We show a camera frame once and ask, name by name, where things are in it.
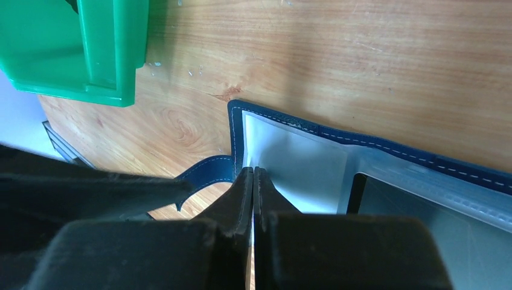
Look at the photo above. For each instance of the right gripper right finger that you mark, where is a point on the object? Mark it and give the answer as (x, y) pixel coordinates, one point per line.
(294, 250)

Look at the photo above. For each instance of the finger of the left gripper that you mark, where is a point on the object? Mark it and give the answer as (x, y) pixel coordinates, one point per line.
(39, 195)

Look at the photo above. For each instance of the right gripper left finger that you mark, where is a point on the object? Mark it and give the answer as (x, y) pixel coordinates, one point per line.
(210, 251)

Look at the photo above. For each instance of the navy blue card holder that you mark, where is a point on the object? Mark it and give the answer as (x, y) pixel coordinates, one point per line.
(320, 169)

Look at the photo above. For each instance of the green plastic bin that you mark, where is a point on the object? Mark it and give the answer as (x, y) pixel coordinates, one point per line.
(87, 51)

